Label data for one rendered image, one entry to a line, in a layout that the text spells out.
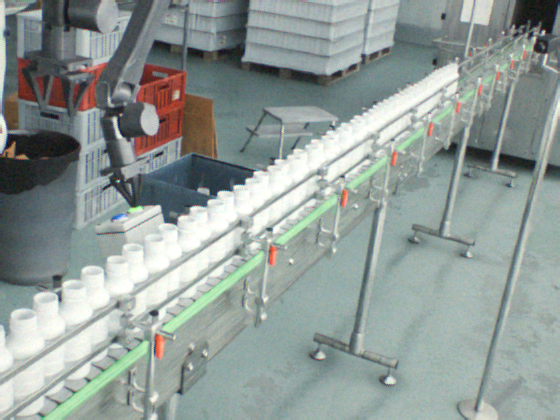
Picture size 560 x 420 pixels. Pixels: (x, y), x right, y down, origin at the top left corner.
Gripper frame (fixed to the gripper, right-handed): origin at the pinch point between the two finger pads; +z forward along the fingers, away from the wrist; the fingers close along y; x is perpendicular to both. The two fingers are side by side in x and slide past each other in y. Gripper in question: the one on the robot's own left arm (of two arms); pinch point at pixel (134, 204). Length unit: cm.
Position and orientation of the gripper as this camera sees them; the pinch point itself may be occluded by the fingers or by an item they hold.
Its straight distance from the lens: 170.6
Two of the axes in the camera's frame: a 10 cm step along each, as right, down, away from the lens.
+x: -8.7, 0.8, 4.9
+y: 4.5, -2.9, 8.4
